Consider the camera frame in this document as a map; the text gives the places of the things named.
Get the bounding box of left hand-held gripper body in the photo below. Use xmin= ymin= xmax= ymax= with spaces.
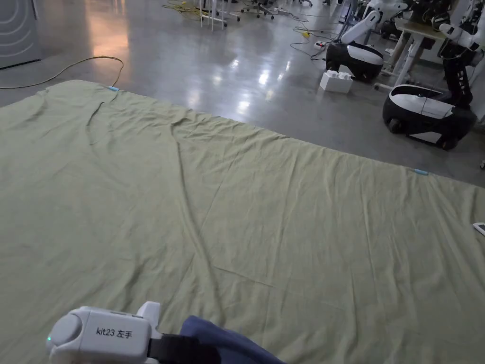
xmin=45 ymin=301 xmax=166 ymax=364

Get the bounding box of table with white legs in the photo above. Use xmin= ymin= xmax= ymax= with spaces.
xmin=374 ymin=18 xmax=485 ymax=91

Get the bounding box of white frame stand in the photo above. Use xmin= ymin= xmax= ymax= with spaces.
xmin=198 ymin=0 xmax=242 ymax=31

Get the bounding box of black robot with wheeled base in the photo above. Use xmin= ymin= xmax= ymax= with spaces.
xmin=382 ymin=15 xmax=485 ymax=151

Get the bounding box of white robot with black base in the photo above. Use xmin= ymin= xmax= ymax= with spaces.
xmin=325 ymin=0 xmax=408 ymax=82

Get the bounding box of tangled yellow cable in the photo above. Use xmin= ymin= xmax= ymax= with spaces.
xmin=162 ymin=0 xmax=213 ymax=21

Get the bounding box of office chair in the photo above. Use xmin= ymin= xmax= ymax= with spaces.
xmin=240 ymin=0 xmax=278 ymax=20

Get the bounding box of white foam box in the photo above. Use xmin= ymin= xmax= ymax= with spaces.
xmin=319 ymin=70 xmax=353 ymax=94

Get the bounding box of long yellow floor cable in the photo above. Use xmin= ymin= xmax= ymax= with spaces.
xmin=0 ymin=56 xmax=125 ymax=90

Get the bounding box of bed with pale green sheet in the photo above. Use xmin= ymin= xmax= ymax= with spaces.
xmin=0 ymin=79 xmax=485 ymax=364

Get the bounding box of dark blue garment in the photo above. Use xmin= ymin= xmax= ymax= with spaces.
xmin=179 ymin=316 xmax=286 ymax=364

